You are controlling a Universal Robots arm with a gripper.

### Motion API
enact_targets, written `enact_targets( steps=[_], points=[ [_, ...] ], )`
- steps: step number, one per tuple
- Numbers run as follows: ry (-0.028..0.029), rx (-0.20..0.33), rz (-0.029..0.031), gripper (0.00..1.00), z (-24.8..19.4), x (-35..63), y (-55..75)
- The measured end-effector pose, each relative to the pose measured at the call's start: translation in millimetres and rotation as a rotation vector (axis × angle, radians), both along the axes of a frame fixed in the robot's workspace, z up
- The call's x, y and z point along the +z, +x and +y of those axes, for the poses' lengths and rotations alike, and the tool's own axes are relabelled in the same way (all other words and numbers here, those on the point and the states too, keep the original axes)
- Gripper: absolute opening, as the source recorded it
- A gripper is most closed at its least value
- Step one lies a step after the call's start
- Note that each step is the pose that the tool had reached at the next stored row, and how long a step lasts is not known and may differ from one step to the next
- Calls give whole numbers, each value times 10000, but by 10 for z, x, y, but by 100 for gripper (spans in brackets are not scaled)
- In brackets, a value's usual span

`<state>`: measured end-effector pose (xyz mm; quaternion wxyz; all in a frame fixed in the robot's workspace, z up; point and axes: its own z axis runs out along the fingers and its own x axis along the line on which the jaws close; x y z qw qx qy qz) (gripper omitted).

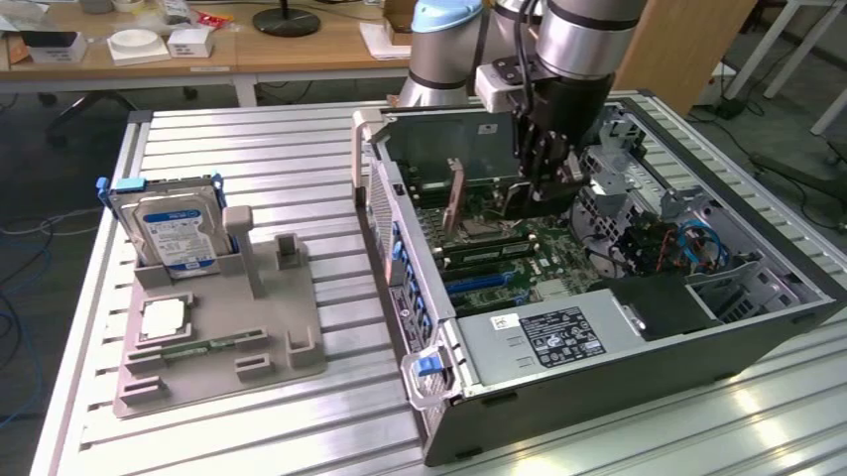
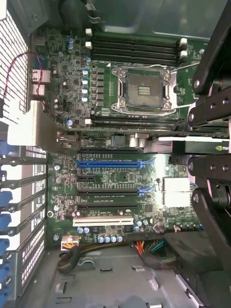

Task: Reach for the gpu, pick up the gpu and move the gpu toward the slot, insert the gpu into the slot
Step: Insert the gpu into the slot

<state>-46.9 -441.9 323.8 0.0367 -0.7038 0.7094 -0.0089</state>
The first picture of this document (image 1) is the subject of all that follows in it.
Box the white box with label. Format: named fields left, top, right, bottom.
left=164, top=27, right=217, bottom=59

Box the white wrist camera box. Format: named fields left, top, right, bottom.
left=473, top=58, right=532, bottom=114

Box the CPU socket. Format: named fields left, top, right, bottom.
left=459, top=216, right=512, bottom=241

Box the blue expansion slot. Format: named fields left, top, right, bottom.
left=447, top=275, right=508, bottom=296

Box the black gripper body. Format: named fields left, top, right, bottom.
left=513, top=71, right=617, bottom=150

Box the cardboard box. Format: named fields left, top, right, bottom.
left=383, top=0, right=419, bottom=34

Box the white box with black lid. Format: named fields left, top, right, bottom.
left=18, top=30, right=88, bottom=64

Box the green RAM stick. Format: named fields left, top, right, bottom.
left=157, top=331, right=256, bottom=356

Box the grey power supply unit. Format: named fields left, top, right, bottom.
left=455, top=290, right=647, bottom=388

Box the wooden desk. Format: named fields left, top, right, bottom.
left=0, top=0, right=241, bottom=95
left=232, top=0, right=416, bottom=108

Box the white paper stack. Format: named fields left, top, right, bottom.
left=359, top=21, right=415, bottom=61

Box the installed RAM stick with label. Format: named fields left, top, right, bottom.
left=436, top=236, right=539, bottom=272

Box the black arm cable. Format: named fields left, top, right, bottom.
left=513, top=0, right=539, bottom=116

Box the white floor cable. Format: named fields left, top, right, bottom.
left=0, top=206, right=101, bottom=237

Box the black RAM slot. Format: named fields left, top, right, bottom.
left=415, top=187, right=499, bottom=207
left=411, top=174, right=497, bottom=193

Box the blue wire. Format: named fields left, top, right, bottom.
left=679, top=216, right=731, bottom=273

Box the black power adapter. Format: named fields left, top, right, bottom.
left=687, top=96, right=751, bottom=121

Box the white table frame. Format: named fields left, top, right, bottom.
left=724, top=0, right=847, bottom=136

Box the hard disk with blue caddy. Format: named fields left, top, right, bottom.
left=96, top=168, right=239, bottom=280

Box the silver CPU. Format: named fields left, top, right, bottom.
left=141, top=299, right=189, bottom=339

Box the white box with round insert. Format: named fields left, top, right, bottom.
left=105, top=28, right=173, bottom=66

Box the metal disk bay cage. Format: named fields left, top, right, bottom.
left=573, top=143, right=671, bottom=240

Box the open dark PC case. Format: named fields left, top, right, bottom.
left=349, top=93, right=836, bottom=470

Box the blue floor cable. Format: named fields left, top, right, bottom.
left=0, top=237, right=56, bottom=428

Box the black round stand base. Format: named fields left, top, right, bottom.
left=252, top=0, right=323, bottom=39

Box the green motherboard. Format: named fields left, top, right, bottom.
left=409, top=173, right=596, bottom=318

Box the brown wooden cabinet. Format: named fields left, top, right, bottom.
left=611, top=0, right=760, bottom=108

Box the red wire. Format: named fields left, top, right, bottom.
left=651, top=222, right=684, bottom=273

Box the GPU card with metal bracket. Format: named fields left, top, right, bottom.
left=441, top=156, right=579, bottom=245

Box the grey parts rack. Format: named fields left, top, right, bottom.
left=111, top=202, right=329, bottom=420

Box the blue case latch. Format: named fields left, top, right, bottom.
left=409, top=346, right=441, bottom=382

